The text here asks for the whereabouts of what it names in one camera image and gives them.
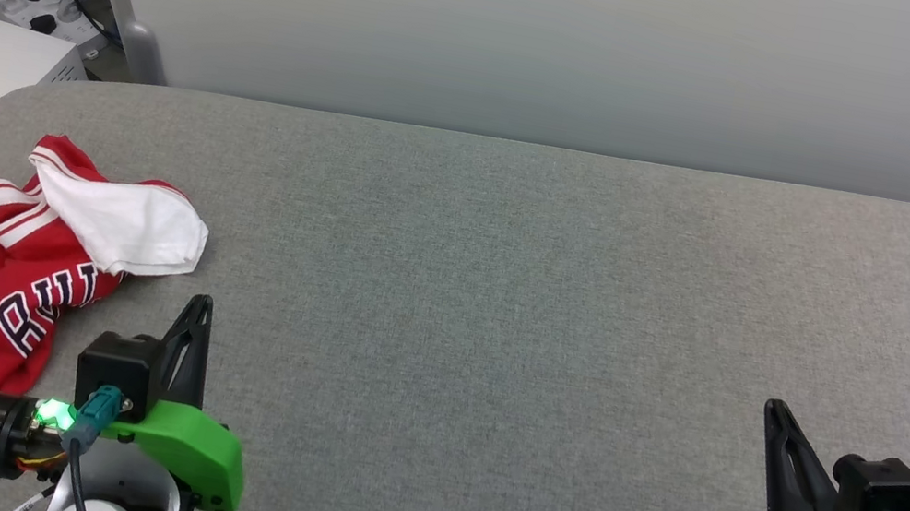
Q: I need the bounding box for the black left camera cable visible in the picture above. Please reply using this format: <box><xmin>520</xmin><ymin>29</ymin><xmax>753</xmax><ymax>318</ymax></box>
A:
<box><xmin>56</xmin><ymin>436</ymin><xmax>107</xmax><ymax>511</ymax></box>

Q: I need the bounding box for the grey fabric sofa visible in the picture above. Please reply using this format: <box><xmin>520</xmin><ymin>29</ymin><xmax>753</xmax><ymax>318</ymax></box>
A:
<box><xmin>0</xmin><ymin>42</ymin><xmax>910</xmax><ymax>511</ymax></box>

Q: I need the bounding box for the thin black cable white tag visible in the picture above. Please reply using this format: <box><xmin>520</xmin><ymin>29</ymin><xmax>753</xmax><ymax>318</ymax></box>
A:
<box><xmin>8</xmin><ymin>479</ymin><xmax>58</xmax><ymax>511</ymax></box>

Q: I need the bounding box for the teal left camera connector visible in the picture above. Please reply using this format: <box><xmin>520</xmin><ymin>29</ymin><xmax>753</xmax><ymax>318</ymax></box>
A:
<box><xmin>60</xmin><ymin>378</ymin><xmax>129</xmax><ymax>458</ymax></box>

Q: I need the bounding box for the white partition board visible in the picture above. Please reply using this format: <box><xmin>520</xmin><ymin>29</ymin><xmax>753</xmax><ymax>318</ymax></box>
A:
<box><xmin>30</xmin><ymin>0</ymin><xmax>910</xmax><ymax>219</ymax></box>

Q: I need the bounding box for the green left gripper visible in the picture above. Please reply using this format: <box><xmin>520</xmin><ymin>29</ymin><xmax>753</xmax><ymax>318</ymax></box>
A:
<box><xmin>0</xmin><ymin>258</ymin><xmax>277</xmax><ymax>511</ymax></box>

